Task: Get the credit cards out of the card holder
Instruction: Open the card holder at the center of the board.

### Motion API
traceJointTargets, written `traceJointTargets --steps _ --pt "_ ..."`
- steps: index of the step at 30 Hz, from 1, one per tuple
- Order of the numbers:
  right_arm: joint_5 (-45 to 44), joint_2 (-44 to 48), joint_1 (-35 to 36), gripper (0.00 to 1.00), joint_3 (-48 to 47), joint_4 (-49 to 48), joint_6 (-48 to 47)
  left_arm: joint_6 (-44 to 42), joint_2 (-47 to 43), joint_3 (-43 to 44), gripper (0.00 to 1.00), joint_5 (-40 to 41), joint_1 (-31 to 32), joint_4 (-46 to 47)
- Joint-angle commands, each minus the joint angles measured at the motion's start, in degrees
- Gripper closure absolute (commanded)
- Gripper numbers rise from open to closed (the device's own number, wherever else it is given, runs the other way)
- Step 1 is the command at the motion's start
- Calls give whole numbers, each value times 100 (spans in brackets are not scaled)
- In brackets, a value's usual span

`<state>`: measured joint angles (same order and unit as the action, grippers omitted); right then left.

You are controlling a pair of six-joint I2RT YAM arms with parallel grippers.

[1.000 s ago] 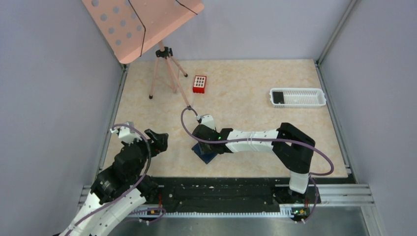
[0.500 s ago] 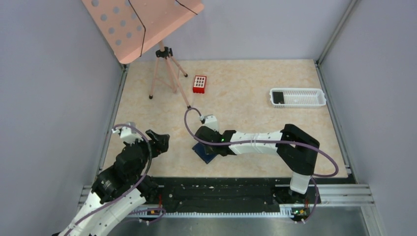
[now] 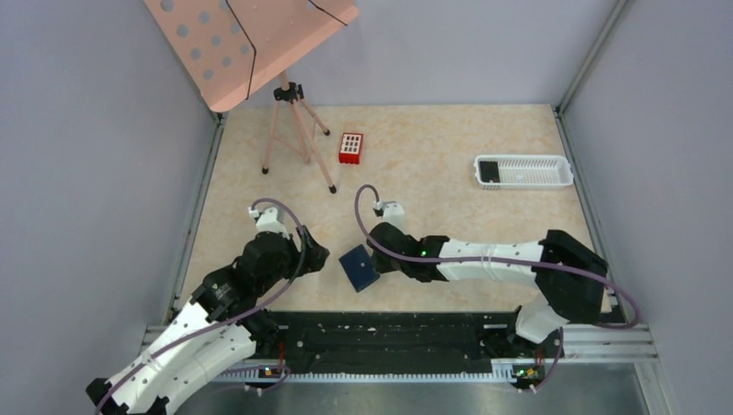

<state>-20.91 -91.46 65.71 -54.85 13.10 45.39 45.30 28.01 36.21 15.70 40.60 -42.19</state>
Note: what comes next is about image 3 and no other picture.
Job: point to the pink tripod stand legs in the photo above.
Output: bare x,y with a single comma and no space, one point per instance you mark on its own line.
304,120

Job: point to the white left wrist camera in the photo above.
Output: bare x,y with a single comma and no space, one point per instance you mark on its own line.
269,220

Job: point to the red box with white grid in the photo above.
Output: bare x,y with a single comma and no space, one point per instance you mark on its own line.
351,148

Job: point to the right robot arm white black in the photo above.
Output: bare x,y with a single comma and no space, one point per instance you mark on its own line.
568,275

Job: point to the pink perforated music stand desk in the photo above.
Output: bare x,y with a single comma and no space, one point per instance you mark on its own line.
230,49

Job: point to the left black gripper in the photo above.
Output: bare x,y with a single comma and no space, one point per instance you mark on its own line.
312,255

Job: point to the white plastic slotted basket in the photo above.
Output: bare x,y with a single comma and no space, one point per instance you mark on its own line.
528,172

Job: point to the black card in basket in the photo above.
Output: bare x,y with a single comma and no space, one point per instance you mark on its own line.
488,172

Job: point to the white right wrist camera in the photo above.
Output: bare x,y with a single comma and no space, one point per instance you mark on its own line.
391,212

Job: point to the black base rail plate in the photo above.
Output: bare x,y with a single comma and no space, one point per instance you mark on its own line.
398,343

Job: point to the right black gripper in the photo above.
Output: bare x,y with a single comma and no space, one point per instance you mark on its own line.
377,252

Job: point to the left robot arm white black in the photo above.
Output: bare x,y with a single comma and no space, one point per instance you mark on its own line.
222,323

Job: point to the dark blue leather card holder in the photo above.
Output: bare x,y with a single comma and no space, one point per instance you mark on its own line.
359,269

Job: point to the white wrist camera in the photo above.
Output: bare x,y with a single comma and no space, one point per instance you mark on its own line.
269,220
391,212

